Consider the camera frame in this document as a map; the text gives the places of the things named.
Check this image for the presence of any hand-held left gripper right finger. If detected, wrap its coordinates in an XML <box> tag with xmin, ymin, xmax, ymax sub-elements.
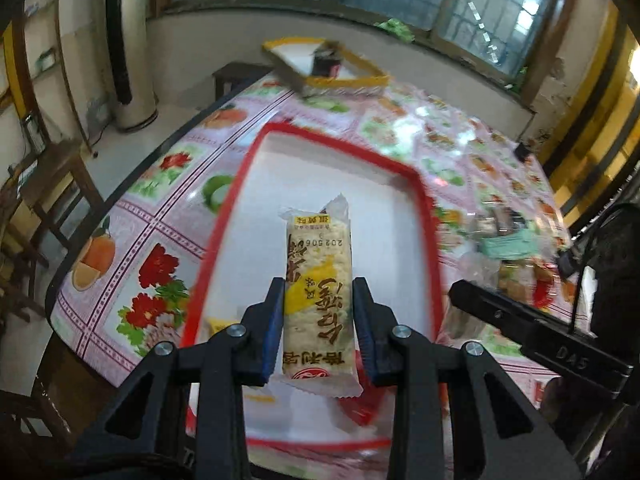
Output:
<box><xmin>352</xmin><ymin>276</ymin><xmax>583</xmax><ymax>480</ymax></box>

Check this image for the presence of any wooden chair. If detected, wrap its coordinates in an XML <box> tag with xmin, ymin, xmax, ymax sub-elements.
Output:
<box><xmin>0</xmin><ymin>140</ymin><xmax>106</xmax><ymax>321</ymax></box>

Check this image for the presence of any dark wooden stool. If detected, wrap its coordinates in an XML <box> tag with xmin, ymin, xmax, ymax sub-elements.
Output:
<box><xmin>212</xmin><ymin>61</ymin><xmax>273</xmax><ymax>101</ymax></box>

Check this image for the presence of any small yellow cracker packet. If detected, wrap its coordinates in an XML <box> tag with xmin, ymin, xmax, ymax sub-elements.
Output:
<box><xmin>206</xmin><ymin>316</ymin><xmax>241</xmax><ymax>341</ymax></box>

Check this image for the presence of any yellow wooden door frame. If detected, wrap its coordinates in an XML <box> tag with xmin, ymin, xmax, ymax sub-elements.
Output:
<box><xmin>540</xmin><ymin>0</ymin><xmax>640</xmax><ymax>221</ymax></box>

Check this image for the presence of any mint green snack packet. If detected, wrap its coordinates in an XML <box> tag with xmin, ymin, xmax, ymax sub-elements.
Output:
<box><xmin>477</xmin><ymin>235</ymin><xmax>543</xmax><ymax>261</ymax></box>

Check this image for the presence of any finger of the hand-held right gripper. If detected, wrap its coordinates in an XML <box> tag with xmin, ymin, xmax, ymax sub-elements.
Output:
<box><xmin>448</xmin><ymin>280</ymin><xmax>538</xmax><ymax>346</ymax></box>

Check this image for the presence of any black red box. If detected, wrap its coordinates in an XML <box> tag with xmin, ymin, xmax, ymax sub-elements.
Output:
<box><xmin>311</xmin><ymin>42</ymin><xmax>346</xmax><ymax>78</ymax></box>

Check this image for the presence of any red-rimmed white tray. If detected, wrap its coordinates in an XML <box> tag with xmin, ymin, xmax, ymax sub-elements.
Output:
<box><xmin>180</xmin><ymin>122</ymin><xmax>443</xmax><ymax>451</ymax></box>

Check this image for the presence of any floral fruit print tablecloth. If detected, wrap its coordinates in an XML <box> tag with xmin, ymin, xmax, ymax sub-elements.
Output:
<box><xmin>45</xmin><ymin>72</ymin><xmax>601</xmax><ymax>461</ymax></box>

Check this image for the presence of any green cloth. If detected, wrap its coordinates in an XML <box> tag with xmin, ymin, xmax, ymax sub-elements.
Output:
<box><xmin>376</xmin><ymin>17</ymin><xmax>417</xmax><ymax>43</ymax></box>

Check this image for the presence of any white standing air conditioner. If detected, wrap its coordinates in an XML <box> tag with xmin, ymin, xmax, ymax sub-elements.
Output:
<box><xmin>59</xmin><ymin>0</ymin><xmax>160</xmax><ymax>133</ymax></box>

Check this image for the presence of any yellow-rimmed cardboard tray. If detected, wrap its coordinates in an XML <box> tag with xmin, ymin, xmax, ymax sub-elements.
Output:
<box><xmin>261</xmin><ymin>36</ymin><xmax>392</xmax><ymax>98</ymax></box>

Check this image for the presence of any yellow white rice cracker packet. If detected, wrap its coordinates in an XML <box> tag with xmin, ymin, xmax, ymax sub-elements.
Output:
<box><xmin>278</xmin><ymin>192</ymin><xmax>364</xmax><ymax>400</ymax></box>

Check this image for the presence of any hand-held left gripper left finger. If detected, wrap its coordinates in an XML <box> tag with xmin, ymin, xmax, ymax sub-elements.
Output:
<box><xmin>70</xmin><ymin>276</ymin><xmax>287</xmax><ymax>480</ymax></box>

